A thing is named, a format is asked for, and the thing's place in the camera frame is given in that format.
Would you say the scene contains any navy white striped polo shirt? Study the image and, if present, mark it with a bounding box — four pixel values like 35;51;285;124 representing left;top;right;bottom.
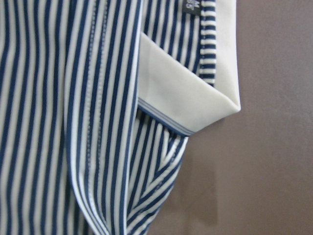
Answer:
0;0;241;235

